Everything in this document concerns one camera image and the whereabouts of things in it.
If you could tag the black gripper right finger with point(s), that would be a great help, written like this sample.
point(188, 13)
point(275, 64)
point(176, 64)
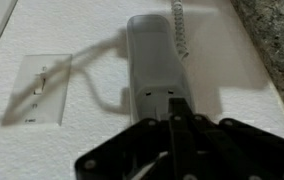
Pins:
point(222, 146)

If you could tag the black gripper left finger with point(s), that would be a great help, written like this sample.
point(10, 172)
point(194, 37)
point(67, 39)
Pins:
point(128, 150)

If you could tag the white light switch plate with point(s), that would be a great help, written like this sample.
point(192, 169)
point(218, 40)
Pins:
point(42, 88)

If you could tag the grey phone handset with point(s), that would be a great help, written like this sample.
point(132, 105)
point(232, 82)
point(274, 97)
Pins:
point(155, 63)

